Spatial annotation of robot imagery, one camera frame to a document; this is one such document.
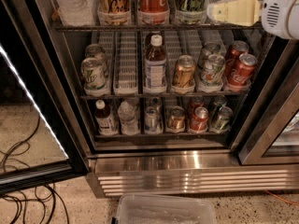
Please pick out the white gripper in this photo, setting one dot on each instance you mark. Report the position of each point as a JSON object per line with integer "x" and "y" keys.
{"x": 280, "y": 11}

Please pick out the empty white shelf tray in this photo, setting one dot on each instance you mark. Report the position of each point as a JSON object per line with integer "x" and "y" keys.
{"x": 125, "y": 66}

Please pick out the clear plastic bin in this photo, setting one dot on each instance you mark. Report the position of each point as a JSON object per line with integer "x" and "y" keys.
{"x": 161, "y": 209}

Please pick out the brown tea bottle bottom shelf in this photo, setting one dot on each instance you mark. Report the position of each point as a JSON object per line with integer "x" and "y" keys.
{"x": 105, "y": 118}

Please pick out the stainless steel fridge body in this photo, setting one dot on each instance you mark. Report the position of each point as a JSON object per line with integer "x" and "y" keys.
{"x": 173, "y": 161}

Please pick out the front red cola can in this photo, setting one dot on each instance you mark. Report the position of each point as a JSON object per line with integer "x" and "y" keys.
{"x": 242, "y": 70}

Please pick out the gold can middle shelf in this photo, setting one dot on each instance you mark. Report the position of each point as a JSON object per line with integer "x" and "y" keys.
{"x": 184, "y": 71}

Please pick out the rear green can bottom shelf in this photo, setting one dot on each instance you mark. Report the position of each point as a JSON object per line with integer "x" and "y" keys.
{"x": 216, "y": 103}

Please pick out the rear red can bottom shelf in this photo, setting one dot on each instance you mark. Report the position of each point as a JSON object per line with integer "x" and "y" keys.
{"x": 193, "y": 103}

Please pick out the closed right fridge door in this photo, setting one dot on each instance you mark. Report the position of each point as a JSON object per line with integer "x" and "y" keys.
{"x": 273, "y": 138}

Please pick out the rear silver can bottom shelf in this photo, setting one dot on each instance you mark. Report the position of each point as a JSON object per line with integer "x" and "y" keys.
{"x": 156, "y": 102}

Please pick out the green 7up can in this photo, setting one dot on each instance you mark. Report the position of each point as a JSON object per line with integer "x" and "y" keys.
{"x": 96, "y": 51}
{"x": 93, "y": 74}

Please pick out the gold can bottom shelf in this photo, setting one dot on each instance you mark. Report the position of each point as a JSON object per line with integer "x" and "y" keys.
{"x": 176, "y": 118}

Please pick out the silver can shelf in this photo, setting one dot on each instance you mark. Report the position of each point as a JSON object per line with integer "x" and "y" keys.
{"x": 153, "y": 123}
{"x": 156, "y": 102}

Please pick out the rear green 7up can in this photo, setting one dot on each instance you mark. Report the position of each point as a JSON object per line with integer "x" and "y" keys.
{"x": 96, "y": 51}

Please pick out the top left water bottle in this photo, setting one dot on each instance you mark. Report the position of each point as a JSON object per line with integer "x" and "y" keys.
{"x": 77, "y": 12}

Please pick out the front green 7up can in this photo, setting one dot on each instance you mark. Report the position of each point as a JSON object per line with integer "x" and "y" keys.
{"x": 93, "y": 74}

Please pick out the brown tea bottle middle shelf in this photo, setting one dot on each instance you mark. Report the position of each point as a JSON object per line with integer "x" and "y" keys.
{"x": 155, "y": 63}

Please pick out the rear white green can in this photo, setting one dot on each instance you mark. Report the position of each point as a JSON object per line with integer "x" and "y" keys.
{"x": 208, "y": 49}

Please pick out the front white green can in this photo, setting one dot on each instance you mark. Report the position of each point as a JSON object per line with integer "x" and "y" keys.
{"x": 212, "y": 70}

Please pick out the rear red cola can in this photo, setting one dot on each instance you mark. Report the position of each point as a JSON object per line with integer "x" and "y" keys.
{"x": 237, "y": 48}

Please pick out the white green can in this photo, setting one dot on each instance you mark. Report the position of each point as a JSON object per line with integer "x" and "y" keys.
{"x": 208, "y": 49}
{"x": 212, "y": 70}

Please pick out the brown tea bottle shelf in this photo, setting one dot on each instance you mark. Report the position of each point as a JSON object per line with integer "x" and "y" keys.
{"x": 105, "y": 118}
{"x": 155, "y": 63}

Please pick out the small water bottle bottom shelf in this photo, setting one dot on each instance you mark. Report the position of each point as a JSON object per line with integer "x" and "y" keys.
{"x": 129, "y": 121}

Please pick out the open glass fridge door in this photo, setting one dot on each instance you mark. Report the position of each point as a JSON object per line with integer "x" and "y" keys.
{"x": 37, "y": 143}

